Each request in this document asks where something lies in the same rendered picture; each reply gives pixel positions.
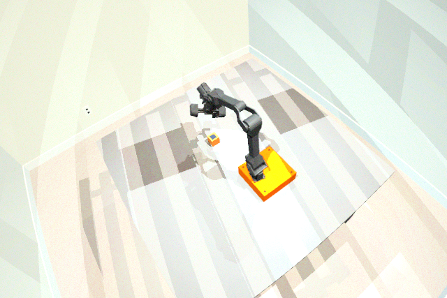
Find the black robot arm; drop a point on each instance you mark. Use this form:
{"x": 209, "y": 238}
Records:
{"x": 251, "y": 125}

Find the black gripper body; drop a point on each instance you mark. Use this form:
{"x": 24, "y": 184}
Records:
{"x": 194, "y": 110}

